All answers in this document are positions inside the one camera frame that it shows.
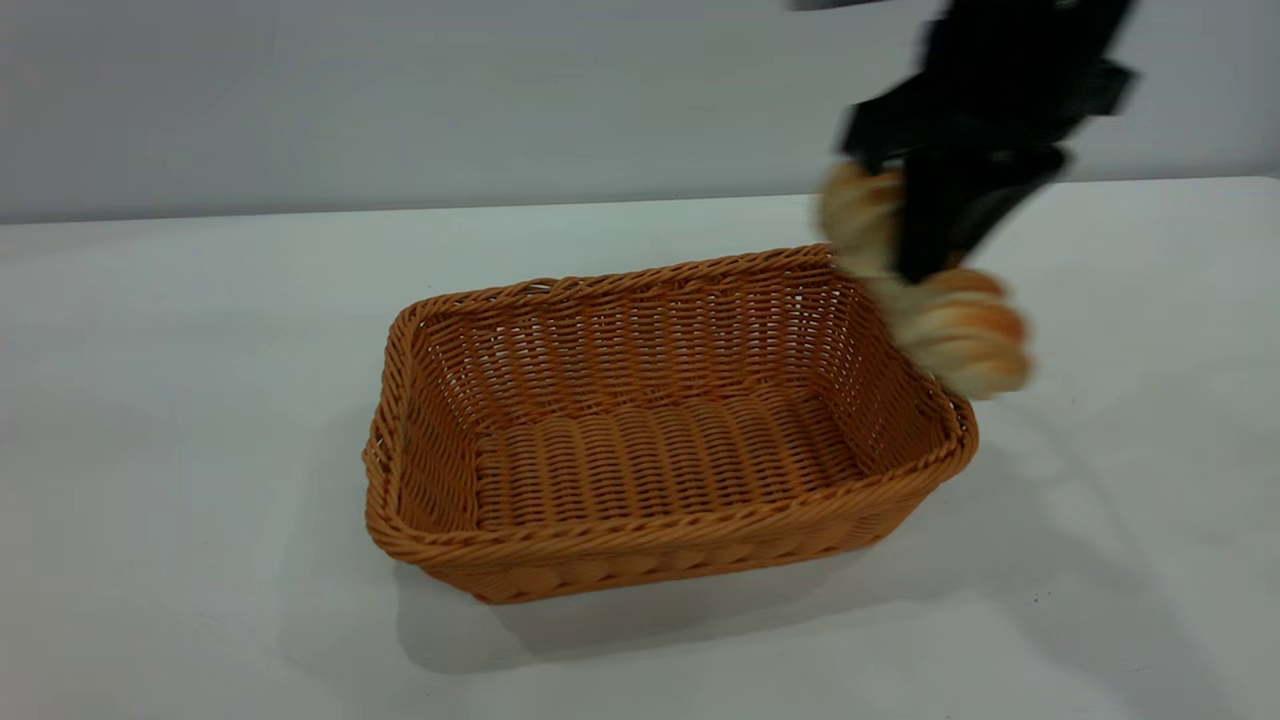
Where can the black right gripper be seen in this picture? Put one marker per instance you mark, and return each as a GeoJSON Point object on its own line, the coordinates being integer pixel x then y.
{"type": "Point", "coordinates": [1000, 90]}

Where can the ridged bread roll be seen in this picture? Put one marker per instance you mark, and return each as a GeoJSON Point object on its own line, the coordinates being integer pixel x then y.
{"type": "Point", "coordinates": [960, 330]}

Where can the orange wicker basket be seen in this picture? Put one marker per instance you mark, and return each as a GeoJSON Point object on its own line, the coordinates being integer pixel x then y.
{"type": "Point", "coordinates": [650, 470]}

